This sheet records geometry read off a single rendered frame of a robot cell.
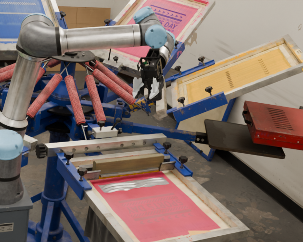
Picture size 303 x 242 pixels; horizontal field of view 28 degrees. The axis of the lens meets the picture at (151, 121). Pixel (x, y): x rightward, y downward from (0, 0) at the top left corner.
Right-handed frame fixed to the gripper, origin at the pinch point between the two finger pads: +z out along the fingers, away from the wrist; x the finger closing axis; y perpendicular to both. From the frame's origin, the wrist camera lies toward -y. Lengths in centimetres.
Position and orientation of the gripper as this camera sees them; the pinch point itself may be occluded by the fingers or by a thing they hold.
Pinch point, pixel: (143, 98)
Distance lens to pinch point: 197.0
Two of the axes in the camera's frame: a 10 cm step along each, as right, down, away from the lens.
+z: -2.4, 6.1, -7.6
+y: -1.3, -7.9, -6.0
